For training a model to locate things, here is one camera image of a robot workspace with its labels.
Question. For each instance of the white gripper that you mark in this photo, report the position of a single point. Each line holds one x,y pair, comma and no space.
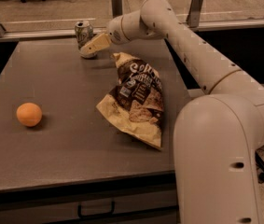
115,30

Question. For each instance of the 7up soda can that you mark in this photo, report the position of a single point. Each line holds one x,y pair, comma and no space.
84,33

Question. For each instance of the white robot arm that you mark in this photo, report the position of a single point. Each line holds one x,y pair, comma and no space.
216,136

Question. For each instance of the brown chip bag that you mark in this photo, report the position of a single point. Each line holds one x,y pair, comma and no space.
135,106

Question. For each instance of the orange fruit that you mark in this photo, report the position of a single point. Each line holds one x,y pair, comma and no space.
29,114

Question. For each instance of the black stand leg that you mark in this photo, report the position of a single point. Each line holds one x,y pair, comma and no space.
260,162

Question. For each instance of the middle metal railing bracket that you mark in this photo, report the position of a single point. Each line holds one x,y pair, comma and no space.
117,8

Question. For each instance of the right metal railing bracket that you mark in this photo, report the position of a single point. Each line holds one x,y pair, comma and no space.
193,18

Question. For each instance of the black drawer handle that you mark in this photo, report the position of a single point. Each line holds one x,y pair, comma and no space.
95,210

